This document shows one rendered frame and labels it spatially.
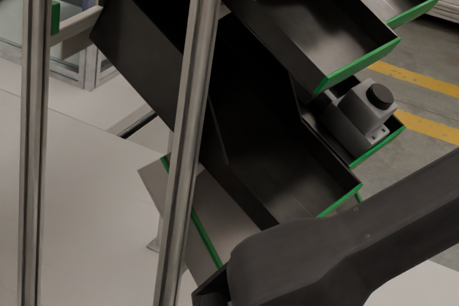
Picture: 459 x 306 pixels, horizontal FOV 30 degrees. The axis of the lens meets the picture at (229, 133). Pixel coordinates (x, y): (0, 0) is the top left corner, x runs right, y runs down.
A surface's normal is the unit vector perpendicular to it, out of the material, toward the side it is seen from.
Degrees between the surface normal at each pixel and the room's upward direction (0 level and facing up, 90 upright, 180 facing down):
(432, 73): 0
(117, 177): 0
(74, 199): 0
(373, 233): 40
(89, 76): 90
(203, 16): 90
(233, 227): 45
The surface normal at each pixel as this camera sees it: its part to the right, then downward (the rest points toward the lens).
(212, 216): 0.66, -0.33
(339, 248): -0.36, -0.77
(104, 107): 0.14, -0.86
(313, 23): 0.46, -0.61
